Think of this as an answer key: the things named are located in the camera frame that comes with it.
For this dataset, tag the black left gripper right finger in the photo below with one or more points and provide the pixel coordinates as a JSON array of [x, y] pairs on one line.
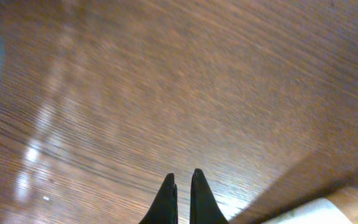
[[203, 206]]

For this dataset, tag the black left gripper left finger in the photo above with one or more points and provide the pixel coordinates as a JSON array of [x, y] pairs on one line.
[[164, 209]]

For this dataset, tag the white cream tube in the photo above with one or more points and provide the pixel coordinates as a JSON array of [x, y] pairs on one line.
[[340, 207]]

